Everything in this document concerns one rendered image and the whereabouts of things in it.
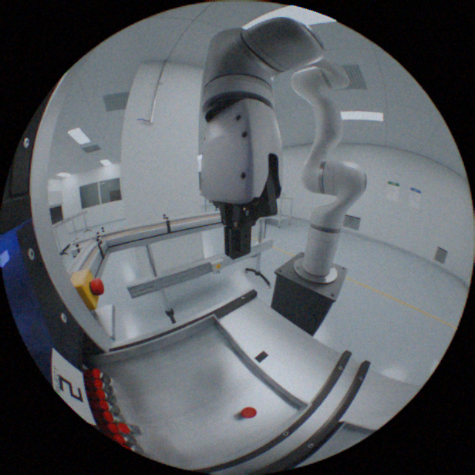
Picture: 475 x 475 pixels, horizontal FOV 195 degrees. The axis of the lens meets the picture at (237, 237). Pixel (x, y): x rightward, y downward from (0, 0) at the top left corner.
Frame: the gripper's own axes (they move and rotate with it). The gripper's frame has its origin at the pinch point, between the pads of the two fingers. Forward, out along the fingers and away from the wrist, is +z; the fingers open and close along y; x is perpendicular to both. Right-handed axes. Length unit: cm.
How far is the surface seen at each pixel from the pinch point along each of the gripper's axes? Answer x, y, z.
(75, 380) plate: -27.9, 5.0, 9.6
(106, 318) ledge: -30.3, -20.2, 22.3
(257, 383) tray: -4.0, 10.7, 22.1
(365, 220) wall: 492, 9, 56
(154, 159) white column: 4, -144, -41
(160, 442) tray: -25.3, 13.9, 22.1
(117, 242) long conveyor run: -32, -82, 20
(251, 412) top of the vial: -8.7, 14.1, 17.5
